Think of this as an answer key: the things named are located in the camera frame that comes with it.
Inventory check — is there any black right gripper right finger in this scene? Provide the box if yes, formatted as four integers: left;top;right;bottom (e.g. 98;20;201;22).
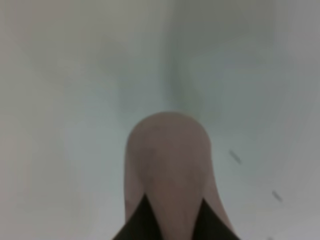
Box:
192;199;240;240

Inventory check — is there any pale pink peach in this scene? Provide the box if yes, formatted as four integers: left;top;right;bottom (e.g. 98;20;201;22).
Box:
124;112;234;240

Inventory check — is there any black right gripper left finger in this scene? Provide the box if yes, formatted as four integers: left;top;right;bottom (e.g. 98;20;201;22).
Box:
113;195;162;240

